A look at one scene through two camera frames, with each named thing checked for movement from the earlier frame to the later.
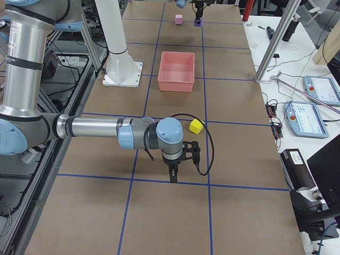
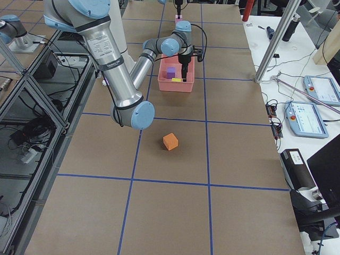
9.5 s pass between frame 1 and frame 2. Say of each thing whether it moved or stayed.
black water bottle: stayed
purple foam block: moved
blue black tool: stayed
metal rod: stayed
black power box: stayed
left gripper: moved
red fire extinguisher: stayed
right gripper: moved
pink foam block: stayed
